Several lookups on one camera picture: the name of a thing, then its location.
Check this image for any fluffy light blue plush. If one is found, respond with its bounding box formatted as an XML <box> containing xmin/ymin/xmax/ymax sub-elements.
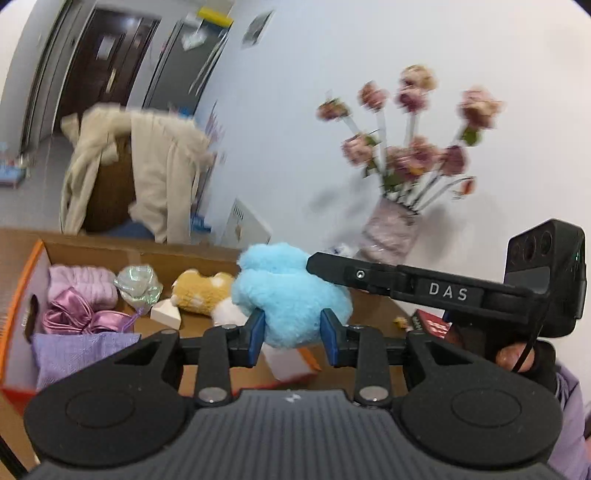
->
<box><xmin>231</xmin><ymin>243</ymin><xmax>353</xmax><ymax>349</ymax></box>

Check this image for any pink satin scrunchie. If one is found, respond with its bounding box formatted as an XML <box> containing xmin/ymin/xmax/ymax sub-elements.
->
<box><xmin>42</xmin><ymin>288</ymin><xmax>138</xmax><ymax>335</ymax></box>

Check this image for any purple knitted cloth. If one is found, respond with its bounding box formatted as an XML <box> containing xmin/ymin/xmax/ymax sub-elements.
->
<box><xmin>32</xmin><ymin>332</ymin><xmax>140</xmax><ymax>391</ymax></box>

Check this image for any person's right hand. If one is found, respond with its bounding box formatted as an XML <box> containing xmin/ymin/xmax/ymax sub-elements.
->
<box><xmin>496</xmin><ymin>343</ymin><xmax>535</xmax><ymax>373</ymax></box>

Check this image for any yellow white plush toy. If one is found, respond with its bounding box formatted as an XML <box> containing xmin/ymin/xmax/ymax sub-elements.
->
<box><xmin>170</xmin><ymin>269</ymin><xmax>247</xmax><ymax>326</ymax></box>

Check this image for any red cigarette pack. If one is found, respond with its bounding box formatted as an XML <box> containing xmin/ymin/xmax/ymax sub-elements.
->
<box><xmin>410</xmin><ymin>309</ymin><xmax>451</xmax><ymax>339</ymax></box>

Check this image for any white round foam sponge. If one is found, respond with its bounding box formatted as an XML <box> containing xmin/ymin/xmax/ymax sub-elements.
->
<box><xmin>262</xmin><ymin>343</ymin><xmax>322</xmax><ymax>383</ymax></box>

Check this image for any white triangular makeup sponge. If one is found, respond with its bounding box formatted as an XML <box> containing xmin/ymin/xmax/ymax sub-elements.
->
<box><xmin>150</xmin><ymin>299</ymin><xmax>182</xmax><ymax>330</ymax></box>

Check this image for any pink ceramic vase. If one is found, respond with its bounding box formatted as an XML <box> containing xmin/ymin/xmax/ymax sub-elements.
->
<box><xmin>358</xmin><ymin>198</ymin><xmax>422</xmax><ymax>266</ymax></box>

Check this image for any dried pink rose bouquet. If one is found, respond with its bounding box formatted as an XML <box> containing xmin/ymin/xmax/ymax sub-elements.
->
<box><xmin>315</xmin><ymin>64</ymin><xmax>504</xmax><ymax>213</ymax></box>

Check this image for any red cardboard box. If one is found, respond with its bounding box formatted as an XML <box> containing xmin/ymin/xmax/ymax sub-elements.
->
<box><xmin>0</xmin><ymin>238</ymin><xmax>412</xmax><ymax>416</ymax></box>

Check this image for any brown wooden chair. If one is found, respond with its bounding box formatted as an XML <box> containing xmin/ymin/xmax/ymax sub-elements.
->
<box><xmin>82</xmin><ymin>135</ymin><xmax>135</xmax><ymax>234</ymax></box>

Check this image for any beige coat on chair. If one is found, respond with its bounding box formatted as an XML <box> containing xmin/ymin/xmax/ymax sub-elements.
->
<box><xmin>59</xmin><ymin>104</ymin><xmax>213</xmax><ymax>244</ymax></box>

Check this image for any grey refrigerator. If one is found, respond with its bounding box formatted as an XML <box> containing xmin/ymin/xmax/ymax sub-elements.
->
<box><xmin>142</xmin><ymin>20</ymin><xmax>229</xmax><ymax>116</ymax></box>

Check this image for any dark brown entrance door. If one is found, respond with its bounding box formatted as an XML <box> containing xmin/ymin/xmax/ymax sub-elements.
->
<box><xmin>54</xmin><ymin>6</ymin><xmax>163</xmax><ymax>135</ymax></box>

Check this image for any yellow box on refrigerator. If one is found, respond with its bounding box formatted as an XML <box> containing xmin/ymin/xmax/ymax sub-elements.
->
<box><xmin>197</xmin><ymin>7</ymin><xmax>233</xmax><ymax>29</ymax></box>

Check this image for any black camera module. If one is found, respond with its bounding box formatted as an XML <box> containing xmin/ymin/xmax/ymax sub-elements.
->
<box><xmin>503</xmin><ymin>219</ymin><xmax>587</xmax><ymax>338</ymax></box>

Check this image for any wall picture frame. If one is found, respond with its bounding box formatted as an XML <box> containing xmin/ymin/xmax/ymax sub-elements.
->
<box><xmin>242</xmin><ymin>10</ymin><xmax>274</xmax><ymax>48</ymax></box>

